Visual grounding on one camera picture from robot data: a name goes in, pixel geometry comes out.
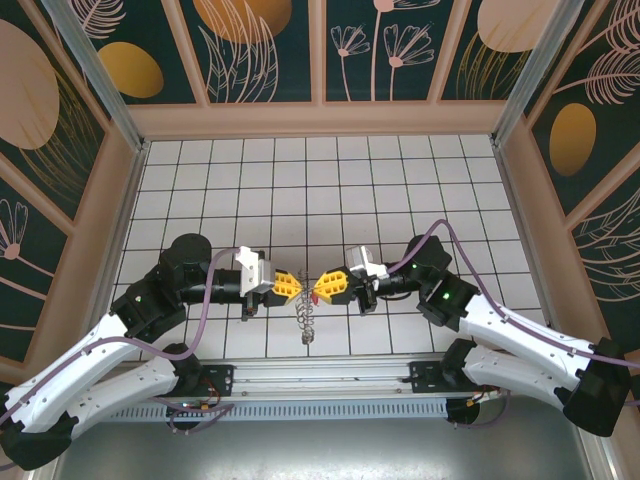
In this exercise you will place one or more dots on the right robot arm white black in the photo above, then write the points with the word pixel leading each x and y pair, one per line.
pixel 525 330

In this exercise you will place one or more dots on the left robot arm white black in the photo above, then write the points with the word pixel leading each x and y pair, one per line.
pixel 75 360

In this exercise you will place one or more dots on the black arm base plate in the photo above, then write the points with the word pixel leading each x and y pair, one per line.
pixel 425 377
pixel 220 375

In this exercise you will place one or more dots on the aluminium frame post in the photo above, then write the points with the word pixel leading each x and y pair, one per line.
pixel 530 80
pixel 100 85

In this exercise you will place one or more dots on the aluminium mounting rail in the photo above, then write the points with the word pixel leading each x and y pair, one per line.
pixel 320 375

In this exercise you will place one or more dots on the grey metal sheet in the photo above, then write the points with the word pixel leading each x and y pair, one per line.
pixel 320 450

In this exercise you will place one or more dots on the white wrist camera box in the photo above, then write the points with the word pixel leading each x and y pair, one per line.
pixel 362 262
pixel 252 275

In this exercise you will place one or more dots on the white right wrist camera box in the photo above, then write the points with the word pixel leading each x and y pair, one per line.
pixel 362 262

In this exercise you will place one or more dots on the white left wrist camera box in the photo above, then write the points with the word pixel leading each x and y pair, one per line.
pixel 252 275

